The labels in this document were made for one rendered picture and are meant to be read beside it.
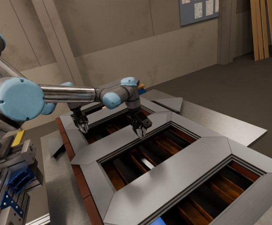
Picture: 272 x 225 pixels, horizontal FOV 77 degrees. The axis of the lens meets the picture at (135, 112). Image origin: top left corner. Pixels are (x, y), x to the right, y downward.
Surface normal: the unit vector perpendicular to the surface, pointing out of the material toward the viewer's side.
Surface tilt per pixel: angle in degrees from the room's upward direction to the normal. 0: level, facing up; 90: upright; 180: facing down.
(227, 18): 90
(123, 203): 0
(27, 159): 90
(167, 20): 90
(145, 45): 90
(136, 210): 0
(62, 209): 0
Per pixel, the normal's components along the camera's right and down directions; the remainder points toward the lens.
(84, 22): 0.38, 0.37
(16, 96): 0.81, 0.07
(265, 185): -0.20, -0.86
